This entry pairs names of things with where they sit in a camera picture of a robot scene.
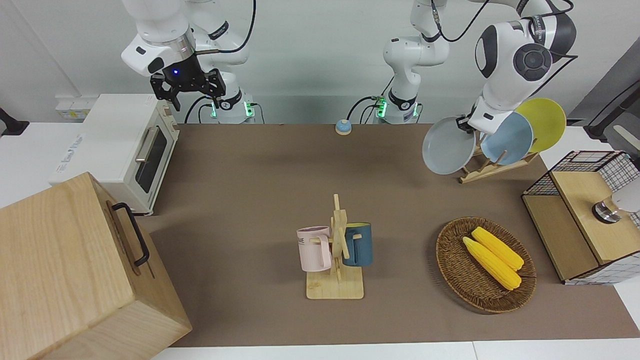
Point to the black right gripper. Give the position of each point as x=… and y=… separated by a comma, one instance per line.
x=182, y=77

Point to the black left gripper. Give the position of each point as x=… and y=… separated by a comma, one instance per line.
x=465, y=123

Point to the gray plate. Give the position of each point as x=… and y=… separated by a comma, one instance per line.
x=447, y=147

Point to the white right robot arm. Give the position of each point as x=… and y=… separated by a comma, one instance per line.
x=160, y=30

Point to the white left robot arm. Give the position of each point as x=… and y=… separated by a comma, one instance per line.
x=505, y=80

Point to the blue plate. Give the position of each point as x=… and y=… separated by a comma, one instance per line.
x=515, y=137

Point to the low wooden plate rack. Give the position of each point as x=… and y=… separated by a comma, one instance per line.
x=500, y=169

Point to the yellow plate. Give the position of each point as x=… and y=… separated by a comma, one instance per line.
x=547, y=120

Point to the white toaster oven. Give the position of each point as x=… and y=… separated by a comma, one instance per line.
x=115, y=135

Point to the brown table mat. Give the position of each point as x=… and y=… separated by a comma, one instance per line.
x=250, y=190

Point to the blue call bell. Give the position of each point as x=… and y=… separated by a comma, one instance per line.
x=343, y=128

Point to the yellow corn cob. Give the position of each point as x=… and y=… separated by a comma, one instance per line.
x=500, y=248
x=492, y=265

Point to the brown wicker basket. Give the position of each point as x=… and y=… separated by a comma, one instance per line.
x=460, y=270

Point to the dark blue mug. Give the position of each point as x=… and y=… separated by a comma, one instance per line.
x=362, y=245

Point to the metal cup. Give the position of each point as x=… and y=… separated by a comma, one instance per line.
x=607, y=210

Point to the pink mug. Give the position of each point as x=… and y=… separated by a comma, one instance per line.
x=312, y=250

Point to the wooden mug tree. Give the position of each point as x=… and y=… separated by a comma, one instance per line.
x=335, y=287

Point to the large wooden box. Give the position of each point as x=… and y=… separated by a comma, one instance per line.
x=65, y=270

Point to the black clamp mount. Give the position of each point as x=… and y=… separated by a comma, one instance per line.
x=10, y=122

